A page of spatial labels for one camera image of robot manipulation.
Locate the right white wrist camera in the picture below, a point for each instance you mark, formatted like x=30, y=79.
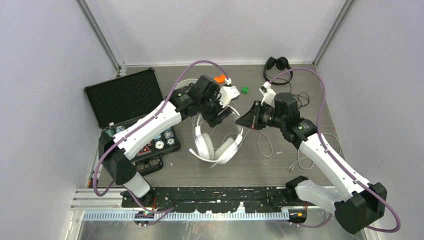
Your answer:
x=268, y=94

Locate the black poker chip case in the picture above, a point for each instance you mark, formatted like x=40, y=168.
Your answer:
x=119, y=103

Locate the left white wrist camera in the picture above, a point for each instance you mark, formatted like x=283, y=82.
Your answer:
x=228, y=93

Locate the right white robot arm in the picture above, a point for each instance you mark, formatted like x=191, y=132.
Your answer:
x=354, y=201

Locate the white round gaming headphones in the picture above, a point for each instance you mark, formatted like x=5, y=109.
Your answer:
x=205, y=148

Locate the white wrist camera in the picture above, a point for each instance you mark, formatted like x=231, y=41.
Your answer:
x=228, y=93
x=268, y=94

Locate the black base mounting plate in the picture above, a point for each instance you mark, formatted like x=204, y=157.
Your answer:
x=216, y=200

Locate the orange curved plastic piece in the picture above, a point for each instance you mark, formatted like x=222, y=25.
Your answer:
x=220, y=79

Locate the black small headphones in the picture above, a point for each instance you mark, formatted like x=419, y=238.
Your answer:
x=282, y=64

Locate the white grey angular headphones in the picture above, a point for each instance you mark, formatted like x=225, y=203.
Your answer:
x=186, y=84

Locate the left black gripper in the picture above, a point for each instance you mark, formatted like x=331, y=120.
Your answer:
x=220, y=113

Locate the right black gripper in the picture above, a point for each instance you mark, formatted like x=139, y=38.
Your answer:
x=252, y=118

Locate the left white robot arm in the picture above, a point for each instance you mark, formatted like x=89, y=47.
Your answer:
x=116, y=159

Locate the green toy brick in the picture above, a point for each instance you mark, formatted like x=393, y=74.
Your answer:
x=245, y=89

